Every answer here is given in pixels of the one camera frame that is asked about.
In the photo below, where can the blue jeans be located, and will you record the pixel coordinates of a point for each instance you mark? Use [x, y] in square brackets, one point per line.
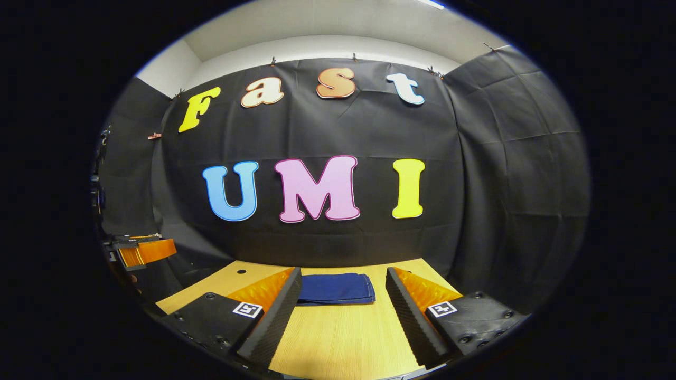
[335, 289]

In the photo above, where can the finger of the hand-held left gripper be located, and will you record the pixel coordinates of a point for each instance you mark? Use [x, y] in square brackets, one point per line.
[134, 237]
[150, 252]

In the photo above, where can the black backdrop cloth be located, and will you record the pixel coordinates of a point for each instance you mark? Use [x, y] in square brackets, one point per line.
[327, 126]

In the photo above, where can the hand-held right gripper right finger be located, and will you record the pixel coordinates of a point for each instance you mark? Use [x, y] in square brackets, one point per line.
[409, 322]

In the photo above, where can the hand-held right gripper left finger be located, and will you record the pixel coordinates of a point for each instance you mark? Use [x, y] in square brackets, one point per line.
[280, 316]

